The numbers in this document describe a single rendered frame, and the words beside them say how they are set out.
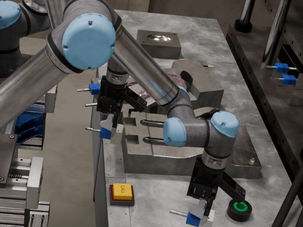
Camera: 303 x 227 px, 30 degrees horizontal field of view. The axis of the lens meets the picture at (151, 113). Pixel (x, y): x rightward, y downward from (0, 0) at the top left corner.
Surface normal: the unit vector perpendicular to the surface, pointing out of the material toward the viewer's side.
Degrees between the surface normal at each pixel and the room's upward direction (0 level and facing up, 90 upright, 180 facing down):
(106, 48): 84
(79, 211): 0
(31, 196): 90
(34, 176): 0
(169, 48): 90
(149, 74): 76
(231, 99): 0
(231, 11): 90
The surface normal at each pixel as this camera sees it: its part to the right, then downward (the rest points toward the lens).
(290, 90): -0.98, -0.07
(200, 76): 0.15, -0.81
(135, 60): 0.40, 0.35
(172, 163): 0.11, 0.58
